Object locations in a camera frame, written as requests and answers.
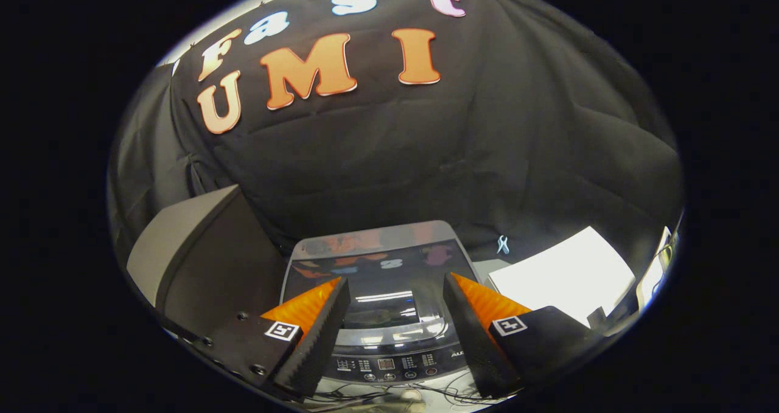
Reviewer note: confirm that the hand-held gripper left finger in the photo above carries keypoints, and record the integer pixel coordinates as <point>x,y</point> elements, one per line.
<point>319,340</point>

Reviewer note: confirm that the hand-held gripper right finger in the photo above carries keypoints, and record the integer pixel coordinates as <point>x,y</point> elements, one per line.
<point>471,334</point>

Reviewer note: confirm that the grey washing machine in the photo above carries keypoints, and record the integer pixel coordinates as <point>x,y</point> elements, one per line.
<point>420,371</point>

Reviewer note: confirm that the pale blue clip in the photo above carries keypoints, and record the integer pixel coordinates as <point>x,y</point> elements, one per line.
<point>503,244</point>

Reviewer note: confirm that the grey box stand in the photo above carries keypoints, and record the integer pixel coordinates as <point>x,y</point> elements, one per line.
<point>201,261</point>

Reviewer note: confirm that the black backdrop cloth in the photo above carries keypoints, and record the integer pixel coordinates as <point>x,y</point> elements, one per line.
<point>456,145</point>

